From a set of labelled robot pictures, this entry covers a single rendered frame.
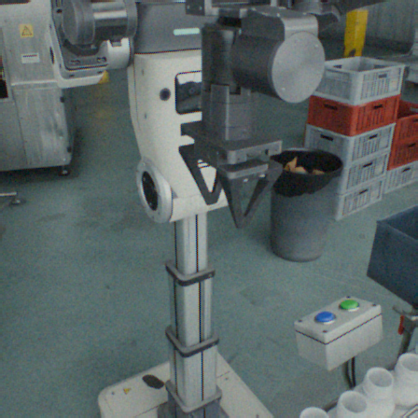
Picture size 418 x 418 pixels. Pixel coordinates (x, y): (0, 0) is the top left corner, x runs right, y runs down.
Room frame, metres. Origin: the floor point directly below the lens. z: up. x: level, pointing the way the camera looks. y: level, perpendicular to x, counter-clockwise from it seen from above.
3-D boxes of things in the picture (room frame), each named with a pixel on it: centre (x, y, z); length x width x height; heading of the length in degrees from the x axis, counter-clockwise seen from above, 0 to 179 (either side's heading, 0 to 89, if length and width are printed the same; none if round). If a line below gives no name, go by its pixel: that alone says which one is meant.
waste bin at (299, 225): (2.50, -0.59, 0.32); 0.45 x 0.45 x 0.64
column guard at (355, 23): (10.51, -3.34, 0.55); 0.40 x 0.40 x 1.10; 32
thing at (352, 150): (3.20, -1.08, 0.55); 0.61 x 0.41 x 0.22; 129
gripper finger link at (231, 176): (0.43, -0.03, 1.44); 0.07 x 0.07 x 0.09; 32
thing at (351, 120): (3.20, -1.08, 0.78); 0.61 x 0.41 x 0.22; 128
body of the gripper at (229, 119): (0.44, -0.02, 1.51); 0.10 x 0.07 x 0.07; 32
